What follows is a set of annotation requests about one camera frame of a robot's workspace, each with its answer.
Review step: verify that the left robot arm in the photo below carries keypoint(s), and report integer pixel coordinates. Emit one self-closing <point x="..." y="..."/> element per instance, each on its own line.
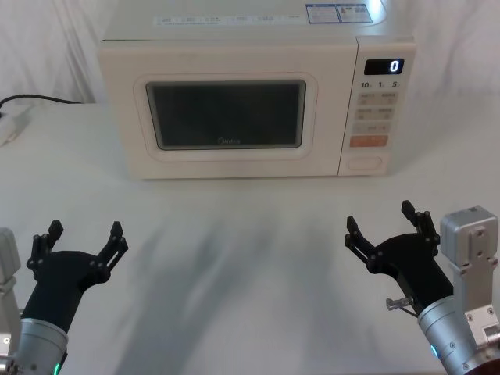
<point x="37" y="343"/>

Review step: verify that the white table cloth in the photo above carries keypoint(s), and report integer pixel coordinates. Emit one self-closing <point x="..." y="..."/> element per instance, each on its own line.
<point x="242" y="250"/>

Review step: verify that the blue white oven sticker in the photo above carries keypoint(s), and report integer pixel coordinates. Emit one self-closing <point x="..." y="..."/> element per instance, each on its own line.
<point x="336" y="12"/>

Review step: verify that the cream microwave oven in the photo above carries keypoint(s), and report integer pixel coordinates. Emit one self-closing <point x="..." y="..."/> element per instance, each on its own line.
<point x="332" y="117"/>

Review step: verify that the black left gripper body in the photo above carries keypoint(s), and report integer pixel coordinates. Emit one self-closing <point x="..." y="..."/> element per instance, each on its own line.
<point x="62" y="281"/>

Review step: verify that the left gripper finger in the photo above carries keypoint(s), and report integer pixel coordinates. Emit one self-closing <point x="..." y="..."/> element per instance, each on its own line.
<point x="39" y="250"/>
<point x="113" y="250"/>

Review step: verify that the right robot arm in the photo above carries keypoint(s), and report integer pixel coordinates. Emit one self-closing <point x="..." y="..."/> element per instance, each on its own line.
<point x="468" y="273"/>

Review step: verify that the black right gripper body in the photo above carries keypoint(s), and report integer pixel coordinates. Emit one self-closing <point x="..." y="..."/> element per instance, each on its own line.
<point x="418" y="269"/>

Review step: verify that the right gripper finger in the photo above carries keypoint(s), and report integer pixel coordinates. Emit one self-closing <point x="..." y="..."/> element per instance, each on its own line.
<point x="423" y="228"/>
<point x="359" y="246"/>

